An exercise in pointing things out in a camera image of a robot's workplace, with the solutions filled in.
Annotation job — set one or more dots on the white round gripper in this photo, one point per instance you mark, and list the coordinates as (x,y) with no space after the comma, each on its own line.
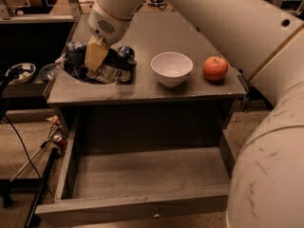
(106,26)

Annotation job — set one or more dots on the blue chip bag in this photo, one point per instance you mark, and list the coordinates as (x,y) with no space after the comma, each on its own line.
(113,69)

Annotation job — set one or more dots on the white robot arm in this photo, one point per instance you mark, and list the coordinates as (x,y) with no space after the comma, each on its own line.
(267,185)

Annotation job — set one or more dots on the grey wooden cabinet counter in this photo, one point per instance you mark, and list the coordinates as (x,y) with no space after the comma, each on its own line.
(144,102)

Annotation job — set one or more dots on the open grey wooden drawer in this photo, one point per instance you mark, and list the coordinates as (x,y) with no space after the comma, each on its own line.
(123,166)

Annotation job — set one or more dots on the blue soda can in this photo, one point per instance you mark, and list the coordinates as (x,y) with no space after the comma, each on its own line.
(127,53)

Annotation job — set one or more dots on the white bowl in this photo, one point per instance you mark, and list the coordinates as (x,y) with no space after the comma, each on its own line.
(171,68)

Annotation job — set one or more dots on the small bowl with items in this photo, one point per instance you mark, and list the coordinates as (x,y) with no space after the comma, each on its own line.
(21,73)

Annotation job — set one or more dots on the black tripod leg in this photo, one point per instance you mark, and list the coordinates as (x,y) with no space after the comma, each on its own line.
(32,220)

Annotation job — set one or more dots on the red apple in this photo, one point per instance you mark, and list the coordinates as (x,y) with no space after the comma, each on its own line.
(214,68)

